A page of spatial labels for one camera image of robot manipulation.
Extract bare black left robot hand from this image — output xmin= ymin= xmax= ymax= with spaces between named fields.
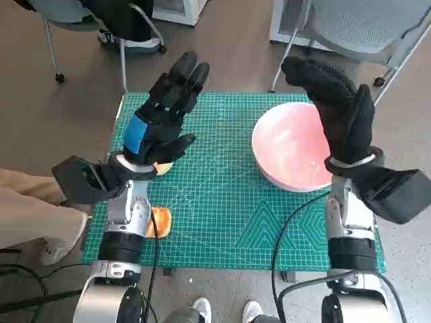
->
xmin=121 ymin=50 xmax=211 ymax=169

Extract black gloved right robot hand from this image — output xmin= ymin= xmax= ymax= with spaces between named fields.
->
xmin=281 ymin=56 xmax=376 ymax=168

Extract pale round toy bread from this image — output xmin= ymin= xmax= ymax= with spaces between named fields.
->
xmin=153 ymin=161 xmax=174 ymax=176

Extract pink bowl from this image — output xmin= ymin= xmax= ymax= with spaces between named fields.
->
xmin=251 ymin=102 xmax=333 ymax=193

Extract striped toy bread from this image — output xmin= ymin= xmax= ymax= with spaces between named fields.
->
xmin=145 ymin=207 xmax=173 ymax=239

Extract green cutting mat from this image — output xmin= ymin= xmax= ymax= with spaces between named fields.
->
xmin=80 ymin=92 xmax=387 ymax=273

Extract grey mesh-back chair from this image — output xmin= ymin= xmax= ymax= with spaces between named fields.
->
xmin=269 ymin=0 xmax=431 ymax=107

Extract small white cabinet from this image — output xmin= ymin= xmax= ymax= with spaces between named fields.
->
xmin=151 ymin=0 xmax=203 ymax=27

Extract person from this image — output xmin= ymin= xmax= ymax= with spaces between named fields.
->
xmin=0 ymin=168 xmax=89 ymax=266
xmin=80 ymin=0 xmax=162 ymax=48

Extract white cabinet with mesh front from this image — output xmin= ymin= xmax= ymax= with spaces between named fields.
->
xmin=269 ymin=0 xmax=334 ymax=51

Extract grey office chair with castors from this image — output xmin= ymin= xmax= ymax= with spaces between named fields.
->
xmin=25 ymin=0 xmax=168 ymax=94

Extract grey rounded robot body part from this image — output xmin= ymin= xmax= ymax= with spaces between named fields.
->
xmin=164 ymin=308 xmax=203 ymax=323

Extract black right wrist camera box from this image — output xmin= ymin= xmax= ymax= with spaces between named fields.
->
xmin=350 ymin=164 xmax=431 ymax=225

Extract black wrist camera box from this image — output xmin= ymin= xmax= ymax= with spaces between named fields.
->
xmin=350 ymin=164 xmax=431 ymax=225
xmin=51 ymin=155 xmax=127 ymax=206

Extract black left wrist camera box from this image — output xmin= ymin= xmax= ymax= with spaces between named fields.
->
xmin=51 ymin=155 xmax=127 ymax=206

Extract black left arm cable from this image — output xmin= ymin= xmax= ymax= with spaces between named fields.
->
xmin=146 ymin=207 xmax=161 ymax=323

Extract looped black right arm cable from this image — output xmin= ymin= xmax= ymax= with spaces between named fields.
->
xmin=277 ymin=268 xmax=400 ymax=323

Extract black floor cable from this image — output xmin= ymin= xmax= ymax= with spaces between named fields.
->
xmin=0 ymin=264 xmax=88 ymax=314

